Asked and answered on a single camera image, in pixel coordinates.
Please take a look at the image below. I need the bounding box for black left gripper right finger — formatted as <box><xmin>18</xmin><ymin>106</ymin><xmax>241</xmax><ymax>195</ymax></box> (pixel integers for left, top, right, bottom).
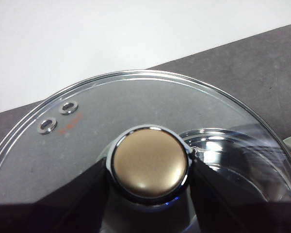
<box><xmin>188</xmin><ymin>157</ymin><xmax>291</xmax><ymax>233</ymax></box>

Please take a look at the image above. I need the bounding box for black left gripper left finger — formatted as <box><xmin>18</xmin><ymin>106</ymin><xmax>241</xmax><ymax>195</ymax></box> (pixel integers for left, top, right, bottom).
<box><xmin>0</xmin><ymin>156</ymin><xmax>110</xmax><ymax>233</ymax></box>

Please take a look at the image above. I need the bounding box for glass lid with green knob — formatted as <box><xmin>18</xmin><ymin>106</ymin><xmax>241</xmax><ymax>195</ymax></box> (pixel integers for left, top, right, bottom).
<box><xmin>0</xmin><ymin>69</ymin><xmax>291</xmax><ymax>233</ymax></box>

